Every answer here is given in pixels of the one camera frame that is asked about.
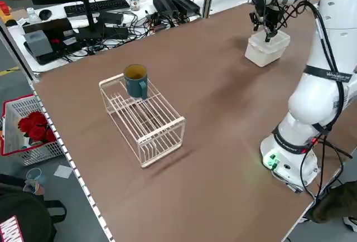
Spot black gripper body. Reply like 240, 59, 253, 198
262, 4, 283, 30
249, 11, 260, 31

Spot black flat device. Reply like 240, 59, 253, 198
22, 18, 84, 66

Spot person's leg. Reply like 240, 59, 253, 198
311, 180, 357, 225

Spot clear water bottle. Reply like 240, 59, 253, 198
26, 7, 38, 25

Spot aluminium table edge rail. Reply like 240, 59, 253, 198
28, 79, 115, 242

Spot black monitor stand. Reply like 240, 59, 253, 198
74, 0, 103, 40

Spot black keyboard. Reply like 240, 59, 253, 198
63, 0, 131, 18

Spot black finned power supply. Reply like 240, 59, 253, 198
169, 0, 201, 16
152, 0, 180, 17

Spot red emergency button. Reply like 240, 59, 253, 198
0, 1, 12, 22

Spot red rimmed white basket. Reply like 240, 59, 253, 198
0, 94, 67, 167

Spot clear plastic cup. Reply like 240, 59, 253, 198
23, 167, 47, 196

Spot person's shoe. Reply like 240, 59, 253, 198
342, 214, 357, 230

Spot black mouse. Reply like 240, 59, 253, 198
38, 9, 53, 21

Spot red roses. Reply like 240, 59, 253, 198
17, 110, 58, 144

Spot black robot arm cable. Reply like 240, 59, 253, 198
250, 0, 354, 201

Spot cream wire rack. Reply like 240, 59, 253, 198
98, 73, 187, 169

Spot black backpack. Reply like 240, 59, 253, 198
0, 173, 68, 242

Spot black power adapter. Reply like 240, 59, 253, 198
98, 11, 125, 26
104, 26, 129, 41

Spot white card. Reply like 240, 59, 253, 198
53, 164, 74, 180

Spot white plastic preservation box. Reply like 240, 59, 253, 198
244, 40, 290, 68

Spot teal mug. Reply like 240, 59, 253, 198
123, 64, 149, 100

